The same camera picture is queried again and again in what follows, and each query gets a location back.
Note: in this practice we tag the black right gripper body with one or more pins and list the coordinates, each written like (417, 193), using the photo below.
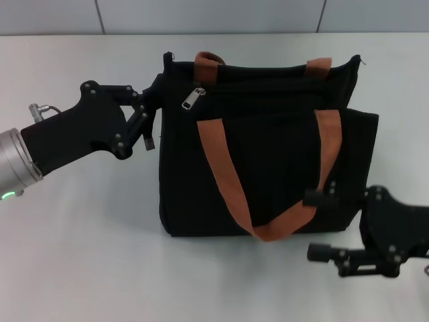
(392, 221)

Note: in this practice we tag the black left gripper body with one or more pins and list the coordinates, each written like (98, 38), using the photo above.
(80, 131)

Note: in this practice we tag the silver zipper pull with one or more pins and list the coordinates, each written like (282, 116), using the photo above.
(192, 99)

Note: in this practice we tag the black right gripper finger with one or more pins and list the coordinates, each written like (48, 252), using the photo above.
(323, 198)
(338, 256)

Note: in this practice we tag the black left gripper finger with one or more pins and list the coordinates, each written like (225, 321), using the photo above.
(135, 129)
(134, 94)

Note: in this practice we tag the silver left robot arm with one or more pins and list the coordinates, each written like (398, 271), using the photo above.
(15, 164)

